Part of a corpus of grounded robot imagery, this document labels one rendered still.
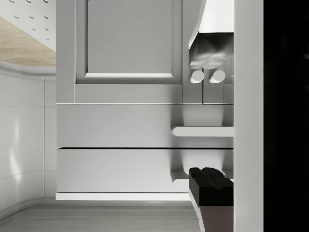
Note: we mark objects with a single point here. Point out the white cabinet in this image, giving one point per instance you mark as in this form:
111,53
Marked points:
120,125

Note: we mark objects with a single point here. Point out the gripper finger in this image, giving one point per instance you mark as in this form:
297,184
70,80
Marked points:
217,17
212,193

